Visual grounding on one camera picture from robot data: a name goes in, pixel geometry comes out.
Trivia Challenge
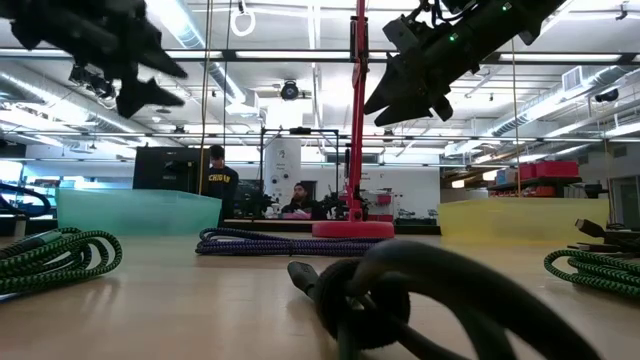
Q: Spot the green braided USB cable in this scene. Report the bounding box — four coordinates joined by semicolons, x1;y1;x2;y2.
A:
543;248;640;301
0;227;124;297

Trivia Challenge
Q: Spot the round black ceiling camera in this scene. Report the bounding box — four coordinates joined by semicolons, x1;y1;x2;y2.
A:
279;79;300;102

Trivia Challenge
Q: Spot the red camera stand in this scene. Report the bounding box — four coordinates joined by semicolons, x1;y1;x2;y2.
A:
312;0;396;240

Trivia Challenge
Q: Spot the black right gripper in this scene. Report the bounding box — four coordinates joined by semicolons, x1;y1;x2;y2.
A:
363;24;481;127

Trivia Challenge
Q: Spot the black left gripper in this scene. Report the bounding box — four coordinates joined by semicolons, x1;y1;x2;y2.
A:
49;0;189;120

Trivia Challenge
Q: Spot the teal translucent plastic bin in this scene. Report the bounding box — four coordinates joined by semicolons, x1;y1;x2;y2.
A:
55;187;223;237

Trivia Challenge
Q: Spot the yellow translucent plastic bin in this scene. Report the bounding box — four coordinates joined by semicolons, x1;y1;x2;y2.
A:
437;197;611;246

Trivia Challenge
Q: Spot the black stand frame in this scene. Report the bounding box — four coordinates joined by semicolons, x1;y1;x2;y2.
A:
258;126;341;221

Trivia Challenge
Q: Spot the thin black USB cable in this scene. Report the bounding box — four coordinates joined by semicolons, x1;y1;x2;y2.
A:
567;218;640;257

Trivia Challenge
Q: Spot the large red storage bin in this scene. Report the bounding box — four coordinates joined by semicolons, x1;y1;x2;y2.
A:
535;160;580;180

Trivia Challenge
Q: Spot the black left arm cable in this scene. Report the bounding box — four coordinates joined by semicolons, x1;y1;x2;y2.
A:
0;182;53;220

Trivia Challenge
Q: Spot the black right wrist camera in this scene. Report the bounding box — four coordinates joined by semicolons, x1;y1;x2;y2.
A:
383;14;426;54

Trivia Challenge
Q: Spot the blue braided USB cable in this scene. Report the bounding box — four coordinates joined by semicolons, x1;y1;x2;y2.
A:
194;227;387;258

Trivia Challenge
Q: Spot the black overhead light beam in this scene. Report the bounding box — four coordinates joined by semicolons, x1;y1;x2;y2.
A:
0;47;640;65

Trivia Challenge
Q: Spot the black monitor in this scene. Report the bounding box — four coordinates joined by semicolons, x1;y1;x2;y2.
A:
132;146;211;195

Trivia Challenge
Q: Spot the white hanging ring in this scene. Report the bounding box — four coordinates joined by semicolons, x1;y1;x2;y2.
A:
230;6;257;38

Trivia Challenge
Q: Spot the person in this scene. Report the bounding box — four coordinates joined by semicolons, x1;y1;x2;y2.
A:
205;144;240;227
280;182;327;221

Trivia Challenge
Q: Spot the thick black USB cable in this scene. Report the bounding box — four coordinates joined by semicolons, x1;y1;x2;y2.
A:
287;239;606;360

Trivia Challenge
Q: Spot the dark wall shelf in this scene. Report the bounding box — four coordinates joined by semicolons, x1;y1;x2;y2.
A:
487;175;584;199

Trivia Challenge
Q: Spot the black overhead camera cluster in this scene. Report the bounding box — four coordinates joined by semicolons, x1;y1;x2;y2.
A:
68;63;119;109

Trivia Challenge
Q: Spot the white pillar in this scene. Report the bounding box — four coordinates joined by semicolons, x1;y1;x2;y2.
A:
263;137;303;220

